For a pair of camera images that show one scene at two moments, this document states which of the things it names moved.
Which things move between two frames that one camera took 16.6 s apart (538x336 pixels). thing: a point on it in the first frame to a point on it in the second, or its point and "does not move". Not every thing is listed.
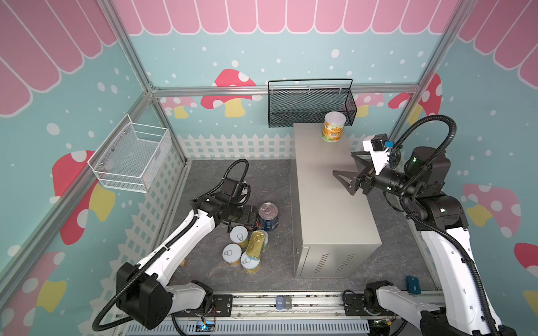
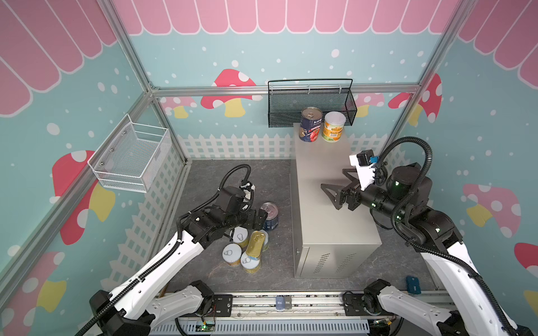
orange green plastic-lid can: (333, 126) does not move
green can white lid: (266, 242) does not move
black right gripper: (361, 178) to (346, 195)
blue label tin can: (268, 215) does not move
